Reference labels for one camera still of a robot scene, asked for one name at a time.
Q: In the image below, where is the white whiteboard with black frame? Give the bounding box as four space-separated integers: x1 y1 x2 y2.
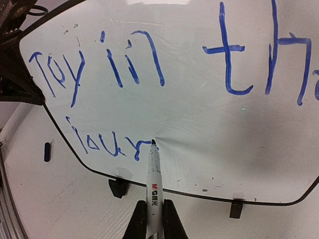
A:
19 0 319 204

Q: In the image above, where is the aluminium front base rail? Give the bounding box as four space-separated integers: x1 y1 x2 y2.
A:
0 142 28 239

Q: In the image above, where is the blue marker cap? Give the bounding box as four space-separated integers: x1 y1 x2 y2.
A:
44 142 51 162

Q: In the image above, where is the blue whiteboard marker pen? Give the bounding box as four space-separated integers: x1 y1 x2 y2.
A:
147 140 164 239

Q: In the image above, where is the black whiteboard stand foot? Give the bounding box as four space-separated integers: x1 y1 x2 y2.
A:
108 178 129 199
229 199 244 219

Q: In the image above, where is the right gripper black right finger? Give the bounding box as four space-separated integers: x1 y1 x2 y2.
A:
163 199 187 239

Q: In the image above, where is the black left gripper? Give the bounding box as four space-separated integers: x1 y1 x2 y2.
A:
0 0 48 106

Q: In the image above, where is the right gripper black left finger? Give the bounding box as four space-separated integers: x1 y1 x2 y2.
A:
123 200 147 239

